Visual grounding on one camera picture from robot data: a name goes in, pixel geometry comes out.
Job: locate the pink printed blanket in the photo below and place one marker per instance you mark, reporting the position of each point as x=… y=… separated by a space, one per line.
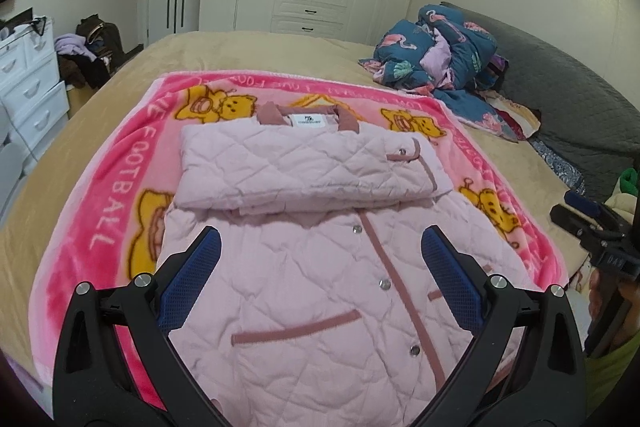
x=105 y=187

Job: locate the person's right hand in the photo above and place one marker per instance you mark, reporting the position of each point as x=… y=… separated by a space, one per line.
x=595 y=294

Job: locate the grey low cabinet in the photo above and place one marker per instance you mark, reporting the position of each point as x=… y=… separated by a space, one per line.
x=15 y=157

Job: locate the purple cloth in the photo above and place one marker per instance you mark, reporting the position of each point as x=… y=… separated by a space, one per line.
x=498 y=67

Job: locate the dark brown backpack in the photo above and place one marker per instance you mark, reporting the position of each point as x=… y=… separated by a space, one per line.
x=102 y=34

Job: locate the lavender cloth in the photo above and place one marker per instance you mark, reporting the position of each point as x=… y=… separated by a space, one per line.
x=70 y=44

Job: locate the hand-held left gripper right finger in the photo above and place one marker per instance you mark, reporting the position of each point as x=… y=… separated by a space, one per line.
x=450 y=279

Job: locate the teal floral quilt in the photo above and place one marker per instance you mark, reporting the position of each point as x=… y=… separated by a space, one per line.
x=440 y=57

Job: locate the green yellow cloth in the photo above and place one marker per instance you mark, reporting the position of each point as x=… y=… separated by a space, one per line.
x=630 y=187

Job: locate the black clothes hanger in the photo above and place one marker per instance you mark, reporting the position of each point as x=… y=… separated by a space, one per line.
x=39 y=24

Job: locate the white drawer chest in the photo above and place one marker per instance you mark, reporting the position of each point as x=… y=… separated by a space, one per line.
x=30 y=92

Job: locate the dark clothes pile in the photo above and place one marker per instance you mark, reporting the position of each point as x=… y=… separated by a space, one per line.
x=82 y=72

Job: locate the pink quilted jacket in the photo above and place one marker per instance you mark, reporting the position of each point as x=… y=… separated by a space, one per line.
x=310 y=287

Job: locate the cream red printed cloth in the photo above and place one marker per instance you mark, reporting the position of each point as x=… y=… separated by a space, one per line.
x=515 y=119

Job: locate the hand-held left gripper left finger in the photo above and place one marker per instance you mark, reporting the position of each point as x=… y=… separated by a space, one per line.
x=192 y=277

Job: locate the grey quilted headboard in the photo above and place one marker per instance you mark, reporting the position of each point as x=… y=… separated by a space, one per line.
x=575 y=107

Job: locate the blue patterned sheet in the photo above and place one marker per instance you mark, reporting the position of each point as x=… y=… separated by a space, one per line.
x=560 y=164

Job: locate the beige bed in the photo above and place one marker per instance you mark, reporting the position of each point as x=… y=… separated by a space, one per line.
x=280 y=52

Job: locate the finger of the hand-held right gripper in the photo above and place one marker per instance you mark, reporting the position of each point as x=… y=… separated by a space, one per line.
x=587 y=203
x=575 y=227

